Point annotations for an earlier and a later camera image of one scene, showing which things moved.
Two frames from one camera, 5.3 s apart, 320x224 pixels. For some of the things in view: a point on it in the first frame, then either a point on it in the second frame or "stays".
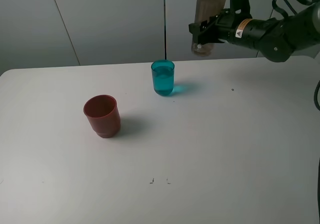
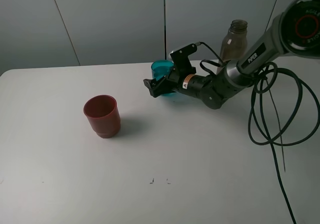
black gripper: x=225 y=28 → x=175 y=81
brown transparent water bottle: x=210 y=1 → x=235 y=45
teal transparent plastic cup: x=163 y=77 stays
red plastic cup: x=102 y=112 stays
